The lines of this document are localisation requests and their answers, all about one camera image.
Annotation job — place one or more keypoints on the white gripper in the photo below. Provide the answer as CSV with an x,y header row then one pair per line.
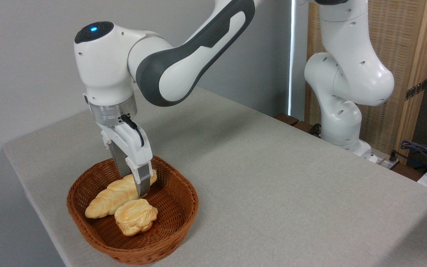
x,y
133,146

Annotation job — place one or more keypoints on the long braided bread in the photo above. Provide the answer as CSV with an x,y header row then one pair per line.
x,y
106,200

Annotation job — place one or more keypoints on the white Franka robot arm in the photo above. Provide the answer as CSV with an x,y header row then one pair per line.
x,y
102,66

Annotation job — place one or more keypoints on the small round bread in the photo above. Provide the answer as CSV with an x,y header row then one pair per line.
x,y
135,217

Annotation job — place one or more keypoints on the brown wicker basket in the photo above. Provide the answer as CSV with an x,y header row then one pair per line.
x,y
172,207

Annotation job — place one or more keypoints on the brown wooden platform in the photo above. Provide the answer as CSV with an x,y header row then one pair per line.
x,y
287,119

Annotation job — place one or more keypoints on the white power strip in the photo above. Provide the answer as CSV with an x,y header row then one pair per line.
x,y
382,160

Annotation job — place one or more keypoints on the metal hinge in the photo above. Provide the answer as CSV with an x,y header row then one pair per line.
x,y
416,89

